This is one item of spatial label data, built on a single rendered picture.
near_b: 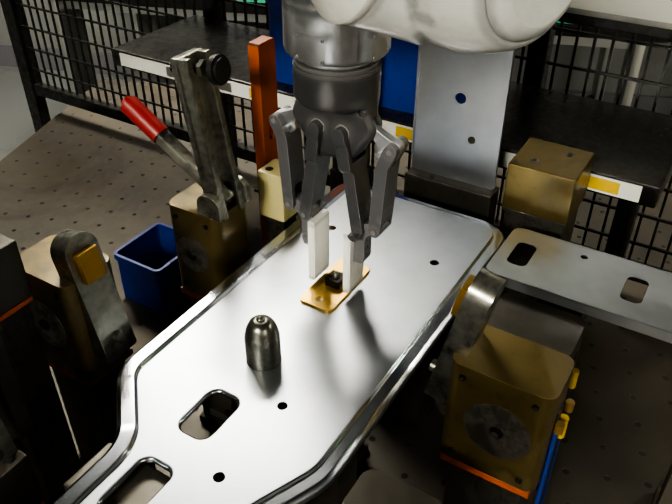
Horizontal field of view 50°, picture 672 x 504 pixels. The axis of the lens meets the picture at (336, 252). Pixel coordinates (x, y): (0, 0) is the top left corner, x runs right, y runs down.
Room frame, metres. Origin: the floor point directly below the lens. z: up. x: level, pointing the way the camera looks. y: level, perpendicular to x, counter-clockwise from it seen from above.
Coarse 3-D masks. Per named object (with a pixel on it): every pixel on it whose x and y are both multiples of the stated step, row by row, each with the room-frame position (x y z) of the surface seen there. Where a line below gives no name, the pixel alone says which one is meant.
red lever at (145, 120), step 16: (128, 96) 0.72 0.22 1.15; (128, 112) 0.70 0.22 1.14; (144, 112) 0.70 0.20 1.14; (144, 128) 0.69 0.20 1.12; (160, 128) 0.69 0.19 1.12; (160, 144) 0.69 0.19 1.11; (176, 144) 0.68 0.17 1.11; (176, 160) 0.68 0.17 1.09; (192, 160) 0.67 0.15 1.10; (192, 176) 0.66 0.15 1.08; (224, 192) 0.65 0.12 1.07
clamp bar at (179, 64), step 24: (192, 48) 0.68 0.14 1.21; (192, 72) 0.65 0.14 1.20; (216, 72) 0.64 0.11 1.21; (192, 96) 0.64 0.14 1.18; (216, 96) 0.67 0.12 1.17; (192, 120) 0.65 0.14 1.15; (216, 120) 0.67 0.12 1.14; (192, 144) 0.65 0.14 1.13; (216, 144) 0.66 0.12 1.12; (216, 168) 0.64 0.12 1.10; (216, 192) 0.63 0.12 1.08; (240, 192) 0.66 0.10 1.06
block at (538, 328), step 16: (496, 304) 0.57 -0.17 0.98; (512, 304) 0.57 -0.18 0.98; (528, 304) 0.57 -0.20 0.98; (544, 304) 0.57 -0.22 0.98; (496, 320) 0.55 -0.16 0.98; (512, 320) 0.55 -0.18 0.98; (528, 320) 0.55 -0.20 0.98; (544, 320) 0.55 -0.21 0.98; (560, 320) 0.55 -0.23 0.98; (576, 320) 0.55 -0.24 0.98; (528, 336) 0.52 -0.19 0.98; (544, 336) 0.52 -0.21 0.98; (560, 336) 0.52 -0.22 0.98; (576, 336) 0.52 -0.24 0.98; (576, 352) 0.53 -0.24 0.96; (576, 368) 0.52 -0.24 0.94
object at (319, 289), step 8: (336, 264) 0.61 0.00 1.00; (328, 272) 0.60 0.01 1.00; (368, 272) 0.60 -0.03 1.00; (320, 280) 0.58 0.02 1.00; (328, 280) 0.58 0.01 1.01; (336, 280) 0.57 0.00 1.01; (312, 288) 0.57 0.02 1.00; (320, 288) 0.57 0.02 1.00; (328, 288) 0.57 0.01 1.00; (336, 288) 0.57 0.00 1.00; (304, 296) 0.56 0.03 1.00; (312, 296) 0.56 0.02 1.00; (320, 296) 0.56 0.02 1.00; (328, 296) 0.56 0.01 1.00; (336, 296) 0.56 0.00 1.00; (344, 296) 0.56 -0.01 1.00; (312, 304) 0.55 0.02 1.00; (320, 304) 0.55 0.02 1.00; (328, 304) 0.55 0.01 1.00; (336, 304) 0.55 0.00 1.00; (328, 312) 0.54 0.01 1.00
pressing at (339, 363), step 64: (256, 256) 0.63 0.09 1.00; (384, 256) 0.63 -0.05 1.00; (448, 256) 0.63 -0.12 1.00; (192, 320) 0.52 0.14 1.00; (320, 320) 0.53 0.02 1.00; (384, 320) 0.53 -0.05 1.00; (448, 320) 0.53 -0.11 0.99; (128, 384) 0.44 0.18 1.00; (192, 384) 0.44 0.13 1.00; (256, 384) 0.44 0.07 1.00; (320, 384) 0.44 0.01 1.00; (384, 384) 0.44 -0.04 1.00; (128, 448) 0.37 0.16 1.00; (192, 448) 0.37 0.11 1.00; (256, 448) 0.37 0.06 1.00; (320, 448) 0.37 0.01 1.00
